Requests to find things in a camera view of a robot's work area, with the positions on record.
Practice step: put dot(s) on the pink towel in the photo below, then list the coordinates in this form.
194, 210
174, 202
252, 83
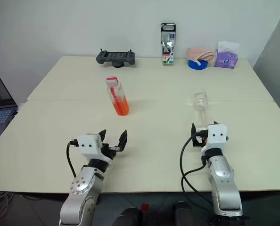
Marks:
200, 54

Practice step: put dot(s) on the purple tissue pack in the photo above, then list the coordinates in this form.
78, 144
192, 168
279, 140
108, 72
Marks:
226, 60

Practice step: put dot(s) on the grey handheld remote controller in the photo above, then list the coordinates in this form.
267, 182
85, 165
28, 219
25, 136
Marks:
115, 57

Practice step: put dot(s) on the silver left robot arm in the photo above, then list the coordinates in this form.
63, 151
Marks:
79, 186

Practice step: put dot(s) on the small red block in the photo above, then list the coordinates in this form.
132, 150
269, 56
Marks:
145, 207

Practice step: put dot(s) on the clear bottle with orange liquid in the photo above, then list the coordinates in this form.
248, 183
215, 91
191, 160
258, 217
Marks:
121, 103

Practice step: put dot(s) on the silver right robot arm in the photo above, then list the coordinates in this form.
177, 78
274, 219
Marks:
221, 179

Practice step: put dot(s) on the clear wine glass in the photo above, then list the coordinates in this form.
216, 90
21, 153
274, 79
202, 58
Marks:
200, 100

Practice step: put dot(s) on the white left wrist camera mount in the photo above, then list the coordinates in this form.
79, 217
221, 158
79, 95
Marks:
89, 143

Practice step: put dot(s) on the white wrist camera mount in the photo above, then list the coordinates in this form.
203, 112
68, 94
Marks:
216, 134
89, 143

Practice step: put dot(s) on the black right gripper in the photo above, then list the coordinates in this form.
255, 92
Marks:
200, 137

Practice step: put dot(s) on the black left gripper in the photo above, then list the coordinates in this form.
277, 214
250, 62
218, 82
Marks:
107, 151

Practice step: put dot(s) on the marker pen pack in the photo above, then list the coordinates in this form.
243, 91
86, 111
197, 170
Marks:
168, 44

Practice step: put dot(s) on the dark rounded shape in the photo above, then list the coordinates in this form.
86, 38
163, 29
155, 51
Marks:
189, 213
127, 217

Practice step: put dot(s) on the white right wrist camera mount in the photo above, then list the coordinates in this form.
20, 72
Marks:
216, 134

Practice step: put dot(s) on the blue tape roll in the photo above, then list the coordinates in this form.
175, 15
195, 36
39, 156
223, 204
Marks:
196, 66

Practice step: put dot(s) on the red and white bottle cap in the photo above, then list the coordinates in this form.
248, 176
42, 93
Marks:
111, 80

